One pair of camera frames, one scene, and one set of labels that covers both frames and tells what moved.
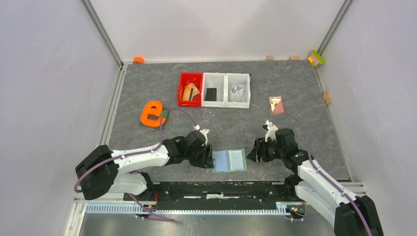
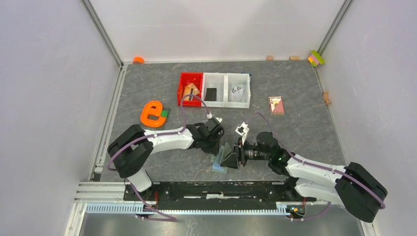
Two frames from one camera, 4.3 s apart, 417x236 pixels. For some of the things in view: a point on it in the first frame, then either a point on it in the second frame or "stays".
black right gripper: x=255 y=154 to x=236 y=156
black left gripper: x=206 y=161 to x=214 y=150
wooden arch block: x=325 y=95 stays
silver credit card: x=236 y=94 stays
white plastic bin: x=214 y=80 stays
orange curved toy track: x=154 y=107 stays
